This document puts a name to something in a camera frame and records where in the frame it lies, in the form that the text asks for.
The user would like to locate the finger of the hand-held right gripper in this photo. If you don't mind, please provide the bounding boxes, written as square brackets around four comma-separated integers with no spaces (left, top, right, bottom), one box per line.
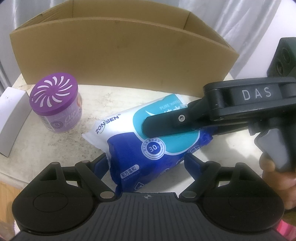
[193,122,249,136]
[140,97,219,138]

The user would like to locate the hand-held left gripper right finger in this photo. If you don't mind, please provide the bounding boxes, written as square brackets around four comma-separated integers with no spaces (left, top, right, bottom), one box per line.
[179,153,257,202]

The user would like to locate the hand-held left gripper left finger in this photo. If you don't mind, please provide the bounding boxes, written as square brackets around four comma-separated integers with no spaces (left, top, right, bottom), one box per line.
[32,153,116,202]

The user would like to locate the blue wet wipes pack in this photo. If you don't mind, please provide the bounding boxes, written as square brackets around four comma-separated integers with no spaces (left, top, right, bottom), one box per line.
[81,93,214,193]

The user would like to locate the brown cardboard box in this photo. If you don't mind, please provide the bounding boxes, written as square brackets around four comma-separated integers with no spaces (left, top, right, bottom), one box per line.
[9,0,240,98]

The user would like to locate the white cardboard box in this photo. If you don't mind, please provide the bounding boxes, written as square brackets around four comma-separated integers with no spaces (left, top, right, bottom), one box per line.
[0,87,31,157]

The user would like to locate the person's right hand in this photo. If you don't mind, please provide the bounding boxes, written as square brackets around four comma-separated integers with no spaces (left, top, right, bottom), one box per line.
[259,153,296,210]

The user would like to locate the purple air freshener can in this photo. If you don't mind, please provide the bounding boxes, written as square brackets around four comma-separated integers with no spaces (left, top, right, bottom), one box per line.
[29,72,83,134]

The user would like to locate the white bedside cabinet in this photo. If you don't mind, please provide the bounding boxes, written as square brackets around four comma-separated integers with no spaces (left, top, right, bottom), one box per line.
[0,76,296,197]

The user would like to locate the pink cloth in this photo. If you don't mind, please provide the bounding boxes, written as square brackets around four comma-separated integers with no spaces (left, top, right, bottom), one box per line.
[275,225,296,241]

